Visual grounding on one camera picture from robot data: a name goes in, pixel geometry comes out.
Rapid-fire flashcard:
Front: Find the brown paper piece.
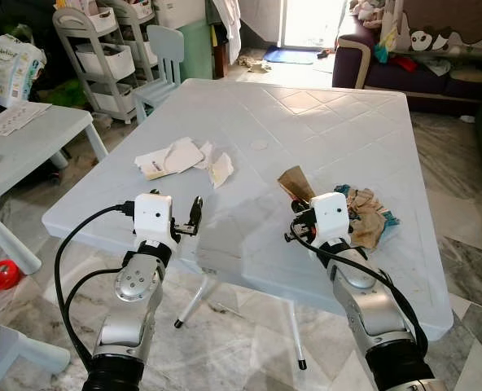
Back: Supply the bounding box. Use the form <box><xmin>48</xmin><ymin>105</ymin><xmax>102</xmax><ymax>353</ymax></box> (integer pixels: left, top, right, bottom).
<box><xmin>277</xmin><ymin>165</ymin><xmax>318</xmax><ymax>204</ymax></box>

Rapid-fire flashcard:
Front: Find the large crumpled white paper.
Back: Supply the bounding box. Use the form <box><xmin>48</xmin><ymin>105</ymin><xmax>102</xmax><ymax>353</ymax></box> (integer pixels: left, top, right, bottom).
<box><xmin>134</xmin><ymin>137</ymin><xmax>207</xmax><ymax>181</ymax></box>

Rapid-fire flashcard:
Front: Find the small crumpled white paper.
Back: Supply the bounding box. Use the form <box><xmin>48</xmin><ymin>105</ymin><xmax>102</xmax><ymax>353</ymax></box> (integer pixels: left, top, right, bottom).
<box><xmin>207</xmin><ymin>143</ymin><xmax>236</xmax><ymax>190</ymax></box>

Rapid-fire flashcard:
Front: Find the crumpled brown and blue wrapper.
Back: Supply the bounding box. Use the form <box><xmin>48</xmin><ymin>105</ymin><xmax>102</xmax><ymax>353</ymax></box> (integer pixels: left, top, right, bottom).
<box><xmin>345</xmin><ymin>187</ymin><xmax>401</xmax><ymax>250</ymax></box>

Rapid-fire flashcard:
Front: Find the large white plastic table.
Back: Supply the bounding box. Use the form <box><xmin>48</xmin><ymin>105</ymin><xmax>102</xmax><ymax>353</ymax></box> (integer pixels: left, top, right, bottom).
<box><xmin>42</xmin><ymin>78</ymin><xmax>456</xmax><ymax>372</ymax></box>

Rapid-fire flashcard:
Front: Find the small white plastic table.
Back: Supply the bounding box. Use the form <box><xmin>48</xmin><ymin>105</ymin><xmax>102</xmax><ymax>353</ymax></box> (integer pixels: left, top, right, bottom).
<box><xmin>0</xmin><ymin>101</ymin><xmax>109</xmax><ymax>275</ymax></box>

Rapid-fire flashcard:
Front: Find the green plastic bag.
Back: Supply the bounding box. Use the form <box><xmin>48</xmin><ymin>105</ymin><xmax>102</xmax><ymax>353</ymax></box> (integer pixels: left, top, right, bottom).
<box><xmin>44</xmin><ymin>78</ymin><xmax>88</xmax><ymax>109</ymax></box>

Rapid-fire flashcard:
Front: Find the pale blue child chair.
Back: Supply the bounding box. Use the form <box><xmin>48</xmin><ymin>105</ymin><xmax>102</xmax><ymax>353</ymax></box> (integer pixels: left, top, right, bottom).
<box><xmin>130</xmin><ymin>24</ymin><xmax>186</xmax><ymax>120</ymax></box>

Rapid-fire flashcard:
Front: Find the grey plastic shelf rack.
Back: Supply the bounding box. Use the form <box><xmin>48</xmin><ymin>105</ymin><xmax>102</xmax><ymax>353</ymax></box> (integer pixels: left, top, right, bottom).
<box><xmin>52</xmin><ymin>0</ymin><xmax>158</xmax><ymax>125</ymax></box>

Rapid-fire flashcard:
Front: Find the green and white cabinet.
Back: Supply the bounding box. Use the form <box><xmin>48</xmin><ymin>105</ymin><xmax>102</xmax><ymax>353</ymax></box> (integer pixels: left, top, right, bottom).
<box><xmin>154</xmin><ymin>0</ymin><xmax>218</xmax><ymax>81</ymax></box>

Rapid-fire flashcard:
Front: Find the small beige floor object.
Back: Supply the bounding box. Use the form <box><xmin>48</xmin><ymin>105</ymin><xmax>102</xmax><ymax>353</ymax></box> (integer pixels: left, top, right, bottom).
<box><xmin>236</xmin><ymin>55</ymin><xmax>272</xmax><ymax>75</ymax></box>

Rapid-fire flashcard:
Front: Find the printed white paper sheet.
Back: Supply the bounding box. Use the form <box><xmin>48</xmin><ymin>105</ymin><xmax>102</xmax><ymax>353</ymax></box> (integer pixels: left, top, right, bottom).
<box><xmin>0</xmin><ymin>101</ymin><xmax>54</xmax><ymax>138</ymax></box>

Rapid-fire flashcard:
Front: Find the blue door mat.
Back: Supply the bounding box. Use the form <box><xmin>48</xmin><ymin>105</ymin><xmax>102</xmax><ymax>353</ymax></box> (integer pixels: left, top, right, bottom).
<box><xmin>263</xmin><ymin>48</ymin><xmax>318</xmax><ymax>67</ymax></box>

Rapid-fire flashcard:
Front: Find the red round toy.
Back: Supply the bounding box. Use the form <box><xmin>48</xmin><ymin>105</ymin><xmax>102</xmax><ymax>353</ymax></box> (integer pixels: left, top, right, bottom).
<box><xmin>0</xmin><ymin>259</ymin><xmax>23</xmax><ymax>293</ymax></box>

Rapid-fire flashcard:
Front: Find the hanging white cloth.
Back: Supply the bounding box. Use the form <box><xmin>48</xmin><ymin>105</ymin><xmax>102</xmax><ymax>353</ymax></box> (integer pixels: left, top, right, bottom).
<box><xmin>211</xmin><ymin>0</ymin><xmax>243</xmax><ymax>65</ymax></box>

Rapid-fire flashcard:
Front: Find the dark purple sofa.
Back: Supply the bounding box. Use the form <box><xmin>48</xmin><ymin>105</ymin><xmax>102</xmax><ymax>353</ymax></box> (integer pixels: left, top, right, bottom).
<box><xmin>331</xmin><ymin>15</ymin><xmax>482</xmax><ymax>116</ymax></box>

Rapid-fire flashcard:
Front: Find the white diaper pack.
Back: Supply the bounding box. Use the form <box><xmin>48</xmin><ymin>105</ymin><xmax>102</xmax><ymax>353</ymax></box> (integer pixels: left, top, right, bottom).
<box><xmin>0</xmin><ymin>33</ymin><xmax>47</xmax><ymax>109</ymax></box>

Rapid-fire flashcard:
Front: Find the low white plastic stool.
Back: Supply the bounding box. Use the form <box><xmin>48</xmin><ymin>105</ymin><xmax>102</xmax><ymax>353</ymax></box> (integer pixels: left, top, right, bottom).
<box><xmin>0</xmin><ymin>316</ymin><xmax>72</xmax><ymax>391</ymax></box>

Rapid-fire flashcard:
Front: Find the brown panda print blanket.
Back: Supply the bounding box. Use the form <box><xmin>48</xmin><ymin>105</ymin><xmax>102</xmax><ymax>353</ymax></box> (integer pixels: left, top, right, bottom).
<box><xmin>386</xmin><ymin>0</ymin><xmax>482</xmax><ymax>56</ymax></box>

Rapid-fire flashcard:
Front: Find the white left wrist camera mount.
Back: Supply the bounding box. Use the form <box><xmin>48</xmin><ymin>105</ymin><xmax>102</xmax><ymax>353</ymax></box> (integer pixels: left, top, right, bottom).
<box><xmin>134</xmin><ymin>193</ymin><xmax>178</xmax><ymax>247</ymax></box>

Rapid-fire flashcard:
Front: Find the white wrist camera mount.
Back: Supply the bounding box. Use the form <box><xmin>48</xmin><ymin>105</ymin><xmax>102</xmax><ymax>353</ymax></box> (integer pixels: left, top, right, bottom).
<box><xmin>134</xmin><ymin>193</ymin><xmax>178</xmax><ymax>247</ymax></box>
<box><xmin>309</xmin><ymin>192</ymin><xmax>353</xmax><ymax>247</ymax></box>

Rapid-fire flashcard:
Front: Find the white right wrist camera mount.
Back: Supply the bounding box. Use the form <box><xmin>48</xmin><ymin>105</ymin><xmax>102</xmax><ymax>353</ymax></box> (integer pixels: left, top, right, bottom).
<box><xmin>309</xmin><ymin>192</ymin><xmax>353</xmax><ymax>247</ymax></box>

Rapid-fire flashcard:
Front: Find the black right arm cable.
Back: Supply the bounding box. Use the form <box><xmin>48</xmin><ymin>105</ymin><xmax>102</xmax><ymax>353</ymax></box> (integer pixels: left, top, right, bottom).
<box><xmin>293</xmin><ymin>231</ymin><xmax>430</xmax><ymax>356</ymax></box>

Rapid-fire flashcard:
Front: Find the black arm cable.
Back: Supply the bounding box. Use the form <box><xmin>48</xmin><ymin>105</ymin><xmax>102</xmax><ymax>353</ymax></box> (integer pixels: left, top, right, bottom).
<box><xmin>53</xmin><ymin>202</ymin><xmax>138</xmax><ymax>369</ymax></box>
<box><xmin>293</xmin><ymin>231</ymin><xmax>430</xmax><ymax>356</ymax></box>

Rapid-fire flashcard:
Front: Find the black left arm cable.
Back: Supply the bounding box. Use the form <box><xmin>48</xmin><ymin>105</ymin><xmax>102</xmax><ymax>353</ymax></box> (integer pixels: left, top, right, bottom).
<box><xmin>53</xmin><ymin>202</ymin><xmax>138</xmax><ymax>369</ymax></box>

